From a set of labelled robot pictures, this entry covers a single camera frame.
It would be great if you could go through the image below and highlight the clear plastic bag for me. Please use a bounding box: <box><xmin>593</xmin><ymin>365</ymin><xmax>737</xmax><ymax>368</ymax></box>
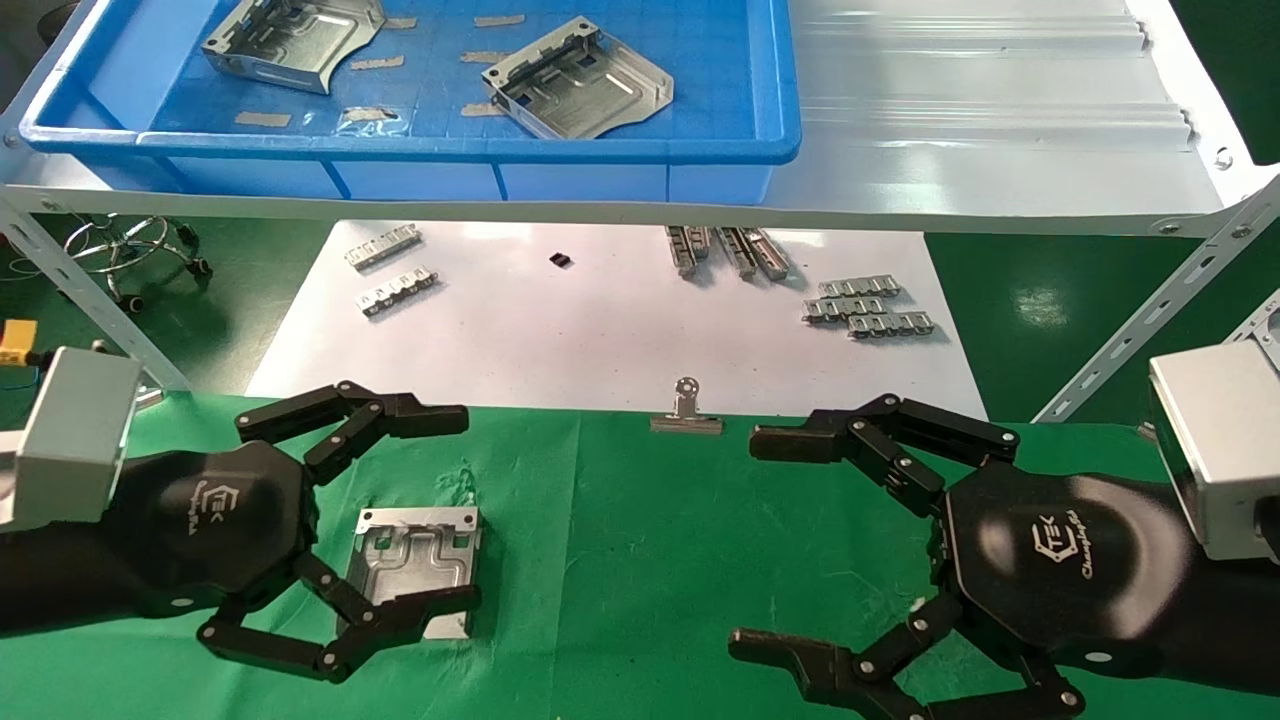
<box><xmin>337</xmin><ymin>105</ymin><xmax>413</xmax><ymax>136</ymax></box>

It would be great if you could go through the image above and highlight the notched metal strip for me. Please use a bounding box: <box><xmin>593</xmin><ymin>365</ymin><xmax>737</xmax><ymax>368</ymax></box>
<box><xmin>356</xmin><ymin>266</ymin><xmax>439</xmax><ymax>318</ymax></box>
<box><xmin>847</xmin><ymin>312</ymin><xmax>936</xmax><ymax>341</ymax></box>
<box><xmin>818</xmin><ymin>278</ymin><xmax>902</xmax><ymax>300</ymax></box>
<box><xmin>802</xmin><ymin>296</ymin><xmax>887</xmax><ymax>325</ymax></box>
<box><xmin>344</xmin><ymin>224</ymin><xmax>422</xmax><ymax>272</ymax></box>

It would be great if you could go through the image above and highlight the blue plastic bin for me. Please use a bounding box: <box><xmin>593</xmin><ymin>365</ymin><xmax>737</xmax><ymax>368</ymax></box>
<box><xmin>18</xmin><ymin>0</ymin><xmax>803</xmax><ymax>203</ymax></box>

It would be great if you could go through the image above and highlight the sheet metal bracket part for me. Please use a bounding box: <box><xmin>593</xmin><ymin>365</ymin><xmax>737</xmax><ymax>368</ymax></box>
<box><xmin>345</xmin><ymin>507</ymin><xmax>483</xmax><ymax>641</ymax></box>
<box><xmin>201</xmin><ymin>0</ymin><xmax>386</xmax><ymax>96</ymax></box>
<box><xmin>481</xmin><ymin>16</ymin><xmax>675</xmax><ymax>141</ymax></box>

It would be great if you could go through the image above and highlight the white metal shelf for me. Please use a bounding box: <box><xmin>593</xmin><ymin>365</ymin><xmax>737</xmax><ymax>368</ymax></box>
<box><xmin>0</xmin><ymin>0</ymin><xmax>1280</xmax><ymax>238</ymax></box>

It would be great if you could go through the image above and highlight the green cloth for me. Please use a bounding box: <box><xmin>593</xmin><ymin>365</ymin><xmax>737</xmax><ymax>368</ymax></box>
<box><xmin>0</xmin><ymin>392</ymin><xmax>1280</xmax><ymax>720</ymax></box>

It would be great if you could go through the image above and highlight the yellow connector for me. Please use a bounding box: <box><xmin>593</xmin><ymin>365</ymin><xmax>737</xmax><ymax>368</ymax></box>
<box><xmin>0</xmin><ymin>320</ymin><xmax>51</xmax><ymax>367</ymax></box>

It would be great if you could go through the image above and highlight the grey metal rail piece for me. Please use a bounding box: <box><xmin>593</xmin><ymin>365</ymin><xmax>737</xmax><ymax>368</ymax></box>
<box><xmin>665</xmin><ymin>226</ymin><xmax>713</xmax><ymax>278</ymax></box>
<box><xmin>716</xmin><ymin>227</ymin><xmax>793</xmax><ymax>282</ymax></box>

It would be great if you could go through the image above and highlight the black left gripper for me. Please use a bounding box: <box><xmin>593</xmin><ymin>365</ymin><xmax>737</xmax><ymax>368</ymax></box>
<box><xmin>112</xmin><ymin>380</ymin><xmax>481</xmax><ymax>684</ymax></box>

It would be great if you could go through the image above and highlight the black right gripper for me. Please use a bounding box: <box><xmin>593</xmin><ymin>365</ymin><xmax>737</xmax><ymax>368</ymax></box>
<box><xmin>728</xmin><ymin>393</ymin><xmax>1201</xmax><ymax>720</ymax></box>

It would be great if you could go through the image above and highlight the perforated shelf brace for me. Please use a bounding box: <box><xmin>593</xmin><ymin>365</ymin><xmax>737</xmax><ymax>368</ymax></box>
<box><xmin>1032</xmin><ymin>180</ymin><xmax>1280</xmax><ymax>423</ymax></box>
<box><xmin>0</xmin><ymin>195</ymin><xmax>191</xmax><ymax>393</ymax></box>

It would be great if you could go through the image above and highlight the white paper sheet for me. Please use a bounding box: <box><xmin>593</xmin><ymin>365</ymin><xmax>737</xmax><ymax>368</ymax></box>
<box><xmin>245</xmin><ymin>220</ymin><xmax>989</xmax><ymax>423</ymax></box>

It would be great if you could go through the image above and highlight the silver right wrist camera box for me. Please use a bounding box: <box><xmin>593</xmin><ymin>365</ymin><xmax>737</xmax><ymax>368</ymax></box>
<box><xmin>1148</xmin><ymin>342</ymin><xmax>1280</xmax><ymax>563</ymax></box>

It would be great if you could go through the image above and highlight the chrome stool base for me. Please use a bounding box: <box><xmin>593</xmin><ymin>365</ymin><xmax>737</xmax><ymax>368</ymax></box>
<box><xmin>62</xmin><ymin>215</ymin><xmax>213</xmax><ymax>313</ymax></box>

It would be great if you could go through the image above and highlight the perforated metal angle bar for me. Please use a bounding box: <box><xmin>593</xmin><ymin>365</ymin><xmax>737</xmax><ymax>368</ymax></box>
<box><xmin>1225</xmin><ymin>290</ymin><xmax>1280</xmax><ymax>373</ymax></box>

